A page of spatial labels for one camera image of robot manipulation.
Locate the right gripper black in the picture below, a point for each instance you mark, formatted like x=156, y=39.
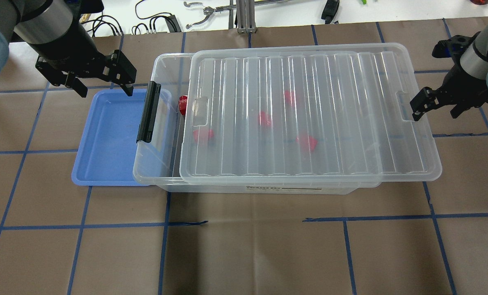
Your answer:
x=463, y=84

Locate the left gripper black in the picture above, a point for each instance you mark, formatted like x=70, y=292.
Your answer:
x=66, y=48

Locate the clear ribbed box lid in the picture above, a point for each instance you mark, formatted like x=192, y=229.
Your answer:
x=353, y=98

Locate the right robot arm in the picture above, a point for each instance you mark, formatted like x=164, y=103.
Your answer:
x=477, y=63

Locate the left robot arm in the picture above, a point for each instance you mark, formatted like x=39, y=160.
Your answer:
x=66, y=52

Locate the blue plastic tray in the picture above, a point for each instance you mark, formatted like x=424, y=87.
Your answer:
x=108, y=145

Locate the clear plastic storage box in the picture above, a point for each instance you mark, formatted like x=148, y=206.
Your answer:
x=158, y=162

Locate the black box latch handle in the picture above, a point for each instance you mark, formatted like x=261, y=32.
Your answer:
x=148, y=116

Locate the aluminium frame post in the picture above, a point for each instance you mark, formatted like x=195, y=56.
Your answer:
x=245, y=15

